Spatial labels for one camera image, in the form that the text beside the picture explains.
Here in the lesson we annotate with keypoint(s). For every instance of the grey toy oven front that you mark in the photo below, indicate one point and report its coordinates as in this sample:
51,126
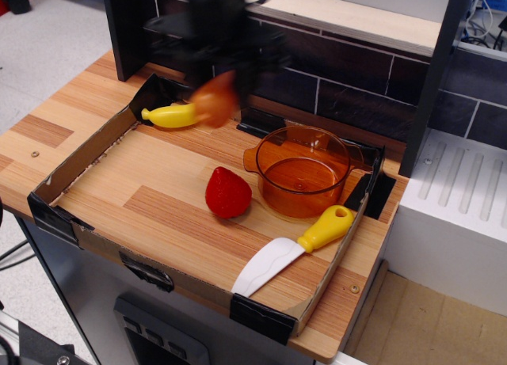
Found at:
153,341

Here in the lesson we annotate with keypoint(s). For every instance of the transparent orange plastic pot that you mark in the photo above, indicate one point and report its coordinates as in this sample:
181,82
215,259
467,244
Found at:
302,170

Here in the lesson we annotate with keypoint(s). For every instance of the red toy strawberry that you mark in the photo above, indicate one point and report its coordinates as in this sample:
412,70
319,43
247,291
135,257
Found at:
227,194

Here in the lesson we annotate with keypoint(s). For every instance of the yellow white toy knife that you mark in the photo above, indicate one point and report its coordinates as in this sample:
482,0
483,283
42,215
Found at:
333,224

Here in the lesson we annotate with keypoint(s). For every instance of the cardboard fence with black tape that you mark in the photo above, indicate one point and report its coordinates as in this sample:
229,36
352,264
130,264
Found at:
134,194

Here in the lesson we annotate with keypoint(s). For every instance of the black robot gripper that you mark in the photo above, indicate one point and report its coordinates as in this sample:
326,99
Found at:
221,32

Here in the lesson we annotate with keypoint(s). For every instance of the dark grey upright post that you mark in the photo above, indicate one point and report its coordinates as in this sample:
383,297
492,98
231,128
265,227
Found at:
446,43

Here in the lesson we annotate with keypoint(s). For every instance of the white toy sink drainboard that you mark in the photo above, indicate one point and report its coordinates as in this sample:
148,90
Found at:
449,232

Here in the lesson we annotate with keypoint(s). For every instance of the yellow toy banana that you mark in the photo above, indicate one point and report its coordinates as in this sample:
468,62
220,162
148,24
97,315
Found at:
172,116

